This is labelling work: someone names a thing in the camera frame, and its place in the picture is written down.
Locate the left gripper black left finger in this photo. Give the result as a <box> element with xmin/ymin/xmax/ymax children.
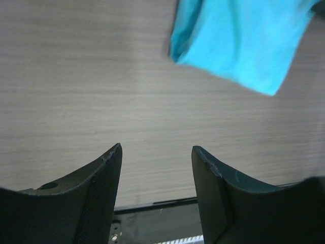
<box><xmin>1</xmin><ymin>144</ymin><xmax>122</xmax><ymax>243</ymax></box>

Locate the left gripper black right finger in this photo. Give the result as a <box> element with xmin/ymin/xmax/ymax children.
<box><xmin>191</xmin><ymin>146</ymin><xmax>324</xmax><ymax>243</ymax></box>

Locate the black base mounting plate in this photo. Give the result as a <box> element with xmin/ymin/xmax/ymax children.
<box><xmin>109</xmin><ymin>197</ymin><xmax>203</xmax><ymax>243</ymax></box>

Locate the white slotted cable duct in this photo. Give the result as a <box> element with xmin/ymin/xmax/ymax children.
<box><xmin>155</xmin><ymin>235</ymin><xmax>204</xmax><ymax>244</ymax></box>

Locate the light blue t shirt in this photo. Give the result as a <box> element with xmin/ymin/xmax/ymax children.
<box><xmin>170</xmin><ymin>1</ymin><xmax>316</xmax><ymax>96</ymax></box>

